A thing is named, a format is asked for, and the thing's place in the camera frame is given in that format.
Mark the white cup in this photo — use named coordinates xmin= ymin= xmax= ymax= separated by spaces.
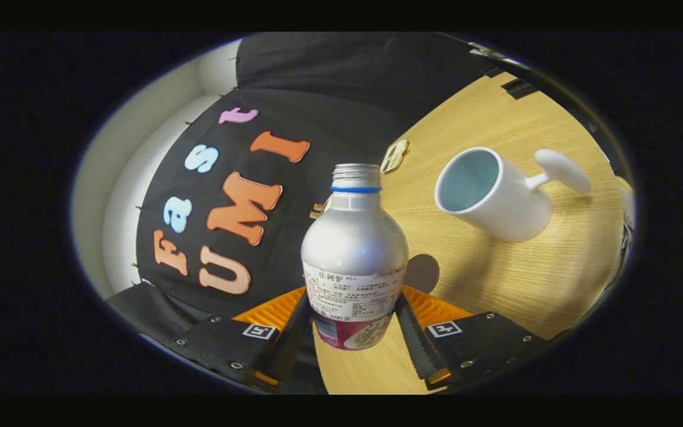
xmin=434 ymin=146 xmax=592 ymax=243

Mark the small white tray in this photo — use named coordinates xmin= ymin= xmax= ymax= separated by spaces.
xmin=380 ymin=139 xmax=410 ymax=174

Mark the silver juice bottle red label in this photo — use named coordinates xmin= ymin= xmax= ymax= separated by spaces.
xmin=301 ymin=163 xmax=409 ymax=350

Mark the dark brown round coaster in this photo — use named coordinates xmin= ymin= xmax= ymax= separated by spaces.
xmin=404 ymin=254 xmax=441 ymax=295

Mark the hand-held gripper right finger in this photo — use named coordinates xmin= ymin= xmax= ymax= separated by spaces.
xmin=394 ymin=286 xmax=551 ymax=391

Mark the white metal clamp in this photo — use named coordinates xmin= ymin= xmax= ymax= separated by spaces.
xmin=469 ymin=43 xmax=520 ymax=65

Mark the large black flat block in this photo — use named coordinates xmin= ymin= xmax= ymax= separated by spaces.
xmin=500 ymin=77 xmax=538 ymax=99

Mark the wooden table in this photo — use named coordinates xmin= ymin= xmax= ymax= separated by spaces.
xmin=313 ymin=71 xmax=630 ymax=395

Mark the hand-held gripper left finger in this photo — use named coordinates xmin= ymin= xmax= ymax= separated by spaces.
xmin=164 ymin=286 xmax=316 ymax=392

